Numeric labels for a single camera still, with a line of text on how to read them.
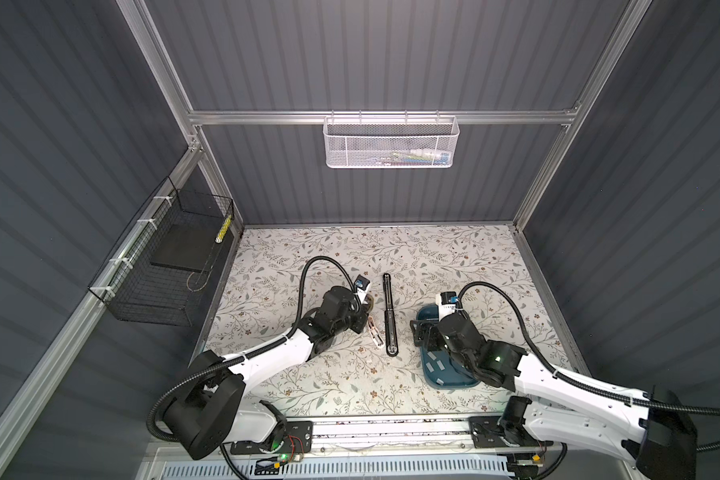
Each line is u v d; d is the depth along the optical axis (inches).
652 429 16.0
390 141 48.6
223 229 32.0
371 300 33.4
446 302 27.3
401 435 29.7
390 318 36.8
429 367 33.1
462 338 22.4
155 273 28.3
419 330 27.4
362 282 29.0
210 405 16.4
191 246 30.6
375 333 35.1
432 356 33.8
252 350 19.5
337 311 25.8
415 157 36.5
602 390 17.9
